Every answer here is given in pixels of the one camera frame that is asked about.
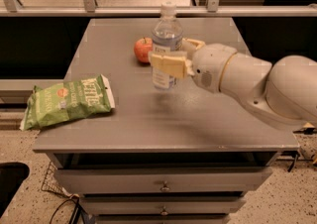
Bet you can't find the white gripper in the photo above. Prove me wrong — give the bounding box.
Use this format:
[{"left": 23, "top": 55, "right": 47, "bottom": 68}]
[{"left": 149, "top": 38, "right": 238, "bottom": 93}]

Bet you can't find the clear plastic water bottle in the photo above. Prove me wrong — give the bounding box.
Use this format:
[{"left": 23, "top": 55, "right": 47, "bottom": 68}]
[{"left": 152, "top": 2, "right": 183, "bottom": 90}]

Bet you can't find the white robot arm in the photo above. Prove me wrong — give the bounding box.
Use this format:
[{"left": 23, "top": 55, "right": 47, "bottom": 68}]
[{"left": 149, "top": 40, "right": 317, "bottom": 130}]

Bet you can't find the red apple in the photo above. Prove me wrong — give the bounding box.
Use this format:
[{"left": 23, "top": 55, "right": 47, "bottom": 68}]
[{"left": 134, "top": 38, "right": 153, "bottom": 63}]

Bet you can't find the green jalapeno chip bag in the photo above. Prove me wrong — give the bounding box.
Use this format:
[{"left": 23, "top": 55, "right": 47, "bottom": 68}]
[{"left": 20, "top": 74, "right": 115, "bottom": 131}]

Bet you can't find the grey drawer cabinet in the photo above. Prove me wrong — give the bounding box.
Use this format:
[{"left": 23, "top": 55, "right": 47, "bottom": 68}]
[{"left": 34, "top": 19, "right": 298, "bottom": 224}]

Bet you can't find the top grey drawer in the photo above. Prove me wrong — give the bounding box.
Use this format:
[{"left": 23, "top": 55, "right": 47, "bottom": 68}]
[{"left": 54, "top": 168, "right": 272, "bottom": 194}]

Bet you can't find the grey drawer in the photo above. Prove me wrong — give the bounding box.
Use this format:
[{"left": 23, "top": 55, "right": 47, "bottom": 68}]
[
  {"left": 54, "top": 168, "right": 272, "bottom": 194},
  {"left": 80, "top": 197, "right": 245, "bottom": 215}
]

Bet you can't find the middle grey drawer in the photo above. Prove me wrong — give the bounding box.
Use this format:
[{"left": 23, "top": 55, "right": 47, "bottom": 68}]
[{"left": 80, "top": 197, "right": 245, "bottom": 215}]

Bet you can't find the black chair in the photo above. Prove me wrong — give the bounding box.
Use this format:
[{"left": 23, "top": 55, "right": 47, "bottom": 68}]
[{"left": 0, "top": 162, "right": 30, "bottom": 218}]

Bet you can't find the wire basket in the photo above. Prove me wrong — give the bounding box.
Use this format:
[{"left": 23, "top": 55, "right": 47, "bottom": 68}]
[{"left": 41, "top": 163, "right": 69, "bottom": 197}]

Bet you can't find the black cable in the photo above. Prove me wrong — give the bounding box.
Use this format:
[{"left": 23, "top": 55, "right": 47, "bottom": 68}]
[{"left": 49, "top": 195, "right": 83, "bottom": 224}]

